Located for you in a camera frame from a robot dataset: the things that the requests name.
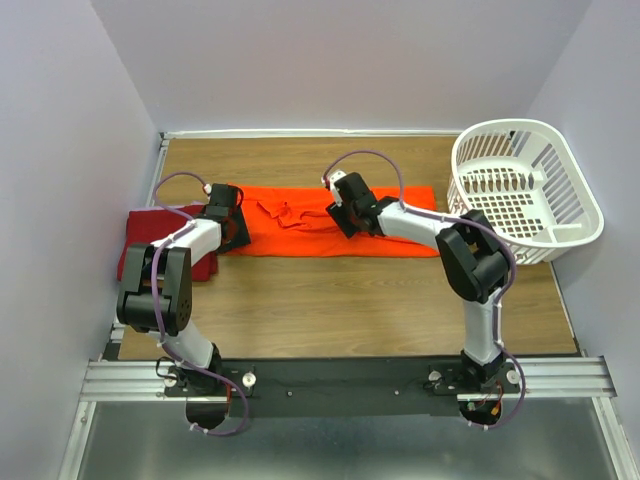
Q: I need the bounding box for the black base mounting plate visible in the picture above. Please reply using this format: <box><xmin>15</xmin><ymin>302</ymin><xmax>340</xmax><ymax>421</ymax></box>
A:
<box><xmin>162</xmin><ymin>355</ymin><xmax>521</xmax><ymax>425</ymax></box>

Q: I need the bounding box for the orange t-shirt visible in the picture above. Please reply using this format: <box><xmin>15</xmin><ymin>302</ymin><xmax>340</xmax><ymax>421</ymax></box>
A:
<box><xmin>229</xmin><ymin>185</ymin><xmax>438</xmax><ymax>258</ymax></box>

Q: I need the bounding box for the white plastic laundry basket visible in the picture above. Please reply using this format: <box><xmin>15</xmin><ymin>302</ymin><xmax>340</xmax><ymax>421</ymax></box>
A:
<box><xmin>447</xmin><ymin>119</ymin><xmax>604</xmax><ymax>265</ymax></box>

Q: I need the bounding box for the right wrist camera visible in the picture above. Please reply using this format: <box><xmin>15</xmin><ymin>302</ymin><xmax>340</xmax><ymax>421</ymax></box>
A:
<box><xmin>321</xmin><ymin>170</ymin><xmax>346</xmax><ymax>206</ymax></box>

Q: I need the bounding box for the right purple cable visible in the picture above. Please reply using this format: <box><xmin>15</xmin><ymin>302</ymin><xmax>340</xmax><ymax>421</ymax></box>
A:
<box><xmin>322</xmin><ymin>149</ymin><xmax>529</xmax><ymax>432</ymax></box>

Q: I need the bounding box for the purple cable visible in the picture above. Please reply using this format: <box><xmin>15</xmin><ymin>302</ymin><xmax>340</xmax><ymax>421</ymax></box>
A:
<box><xmin>322</xmin><ymin>149</ymin><xmax>529</xmax><ymax>432</ymax></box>
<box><xmin>152</xmin><ymin>172</ymin><xmax>251</xmax><ymax>438</ymax></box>

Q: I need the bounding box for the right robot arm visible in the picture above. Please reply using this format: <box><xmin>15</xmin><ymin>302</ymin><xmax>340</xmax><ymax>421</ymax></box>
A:
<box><xmin>322</xmin><ymin>170</ymin><xmax>515</xmax><ymax>392</ymax></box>

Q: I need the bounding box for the aluminium frame rail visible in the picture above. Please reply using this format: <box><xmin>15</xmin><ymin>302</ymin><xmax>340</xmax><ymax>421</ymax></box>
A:
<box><xmin>80</xmin><ymin>357</ymin><xmax>617</xmax><ymax>402</ymax></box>

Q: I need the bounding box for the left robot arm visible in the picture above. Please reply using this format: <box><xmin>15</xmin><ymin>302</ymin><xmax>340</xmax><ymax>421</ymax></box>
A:
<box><xmin>116</xmin><ymin>183</ymin><xmax>250</xmax><ymax>395</ymax></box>

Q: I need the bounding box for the folded dark red t-shirt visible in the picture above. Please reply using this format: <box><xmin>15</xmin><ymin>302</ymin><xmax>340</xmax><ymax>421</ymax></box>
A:
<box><xmin>117</xmin><ymin>205</ymin><xmax>221</xmax><ymax>282</ymax></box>

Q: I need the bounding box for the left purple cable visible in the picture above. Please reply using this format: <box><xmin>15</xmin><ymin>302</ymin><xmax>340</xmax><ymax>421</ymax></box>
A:
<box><xmin>152</xmin><ymin>172</ymin><xmax>251</xmax><ymax>438</ymax></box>

